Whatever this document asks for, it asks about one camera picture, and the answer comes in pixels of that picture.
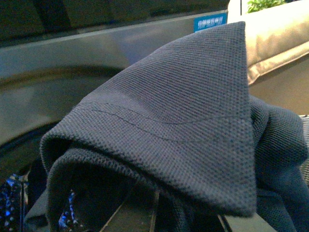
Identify dark navy garment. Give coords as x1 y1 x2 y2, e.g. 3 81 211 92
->
24 21 309 232

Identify grey front-load washing machine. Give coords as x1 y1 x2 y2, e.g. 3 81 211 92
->
0 0 229 232

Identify blue energy label sticker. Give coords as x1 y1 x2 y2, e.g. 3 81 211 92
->
194 12 227 32

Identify beige folded cloth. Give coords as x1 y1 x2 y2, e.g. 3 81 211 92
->
227 0 309 85

